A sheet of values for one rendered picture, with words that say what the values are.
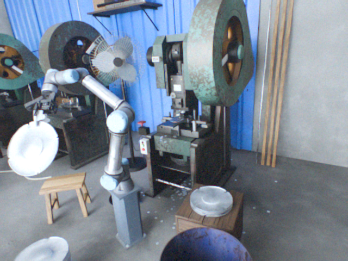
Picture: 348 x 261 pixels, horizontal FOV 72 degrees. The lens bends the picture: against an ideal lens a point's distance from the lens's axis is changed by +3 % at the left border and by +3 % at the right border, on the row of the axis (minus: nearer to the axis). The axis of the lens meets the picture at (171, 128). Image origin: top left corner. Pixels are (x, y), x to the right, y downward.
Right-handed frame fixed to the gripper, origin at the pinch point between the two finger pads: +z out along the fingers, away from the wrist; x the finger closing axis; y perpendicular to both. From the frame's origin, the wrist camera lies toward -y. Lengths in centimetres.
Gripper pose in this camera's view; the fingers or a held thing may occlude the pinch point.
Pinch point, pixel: (36, 125)
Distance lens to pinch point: 146.8
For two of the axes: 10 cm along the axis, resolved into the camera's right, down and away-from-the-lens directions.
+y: 9.9, -0.4, -0.9
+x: 1.0, 4.3, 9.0
